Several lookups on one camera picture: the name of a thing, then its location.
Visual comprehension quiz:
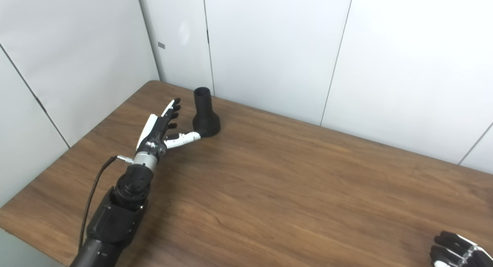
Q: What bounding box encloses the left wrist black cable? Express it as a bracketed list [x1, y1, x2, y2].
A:
[78, 155, 134, 256]

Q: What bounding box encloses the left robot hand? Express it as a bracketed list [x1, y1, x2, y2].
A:
[136, 98, 201, 156]

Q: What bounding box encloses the black nozzle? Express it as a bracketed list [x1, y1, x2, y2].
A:
[193, 87, 221, 138]

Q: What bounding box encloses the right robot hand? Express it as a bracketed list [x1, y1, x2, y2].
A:
[430, 231, 493, 267]

